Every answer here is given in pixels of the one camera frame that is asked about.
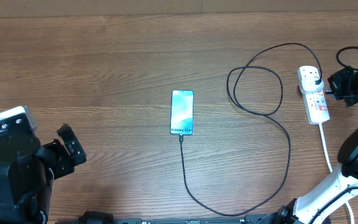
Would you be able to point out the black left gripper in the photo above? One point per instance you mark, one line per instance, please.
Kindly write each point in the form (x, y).
(66, 161)

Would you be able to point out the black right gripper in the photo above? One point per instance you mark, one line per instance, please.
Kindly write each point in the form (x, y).
(334, 80)

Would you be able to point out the blue smartphone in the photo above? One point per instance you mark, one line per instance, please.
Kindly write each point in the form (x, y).
(182, 115)

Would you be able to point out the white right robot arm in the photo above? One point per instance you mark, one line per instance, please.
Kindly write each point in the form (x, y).
(341, 184)

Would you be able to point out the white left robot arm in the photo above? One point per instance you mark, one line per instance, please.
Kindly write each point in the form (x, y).
(29, 168)

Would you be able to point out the white charger plug adapter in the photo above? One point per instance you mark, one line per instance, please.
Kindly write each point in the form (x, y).
(309, 86)

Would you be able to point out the white power strip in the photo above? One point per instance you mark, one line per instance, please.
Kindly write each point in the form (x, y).
(315, 103)

